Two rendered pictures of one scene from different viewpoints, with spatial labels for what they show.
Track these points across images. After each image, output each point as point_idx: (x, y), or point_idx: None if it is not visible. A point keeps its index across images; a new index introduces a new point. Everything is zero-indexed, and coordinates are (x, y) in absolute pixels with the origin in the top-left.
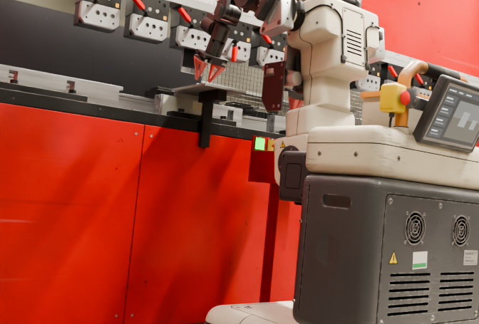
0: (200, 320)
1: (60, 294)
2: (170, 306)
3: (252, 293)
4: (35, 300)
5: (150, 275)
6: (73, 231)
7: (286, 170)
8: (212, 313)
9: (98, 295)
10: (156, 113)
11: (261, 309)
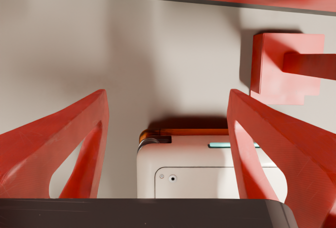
0: (239, 2)
1: None
2: None
3: (328, 4)
4: None
5: None
6: None
7: None
8: (138, 163)
9: None
10: None
11: (181, 189)
